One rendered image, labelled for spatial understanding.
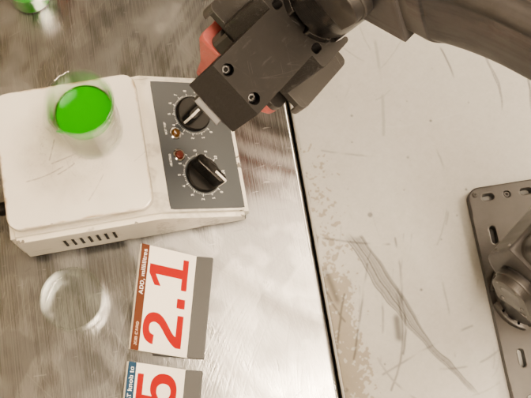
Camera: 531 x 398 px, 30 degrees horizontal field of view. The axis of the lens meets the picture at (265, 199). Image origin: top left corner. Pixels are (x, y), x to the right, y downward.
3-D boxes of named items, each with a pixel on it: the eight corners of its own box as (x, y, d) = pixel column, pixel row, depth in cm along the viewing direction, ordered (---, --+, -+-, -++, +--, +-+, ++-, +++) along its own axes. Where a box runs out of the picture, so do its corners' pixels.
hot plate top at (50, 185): (134, 75, 84) (133, 71, 83) (156, 209, 81) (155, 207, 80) (-6, 98, 84) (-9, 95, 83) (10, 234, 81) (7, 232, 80)
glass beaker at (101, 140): (96, 89, 83) (80, 51, 76) (140, 133, 83) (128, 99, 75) (43, 137, 82) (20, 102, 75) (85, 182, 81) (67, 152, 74)
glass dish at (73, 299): (103, 335, 87) (99, 332, 84) (40, 331, 87) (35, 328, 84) (110, 273, 88) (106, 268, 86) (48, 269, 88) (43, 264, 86)
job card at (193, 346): (213, 258, 88) (211, 248, 84) (204, 359, 86) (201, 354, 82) (144, 253, 88) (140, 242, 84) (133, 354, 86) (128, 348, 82)
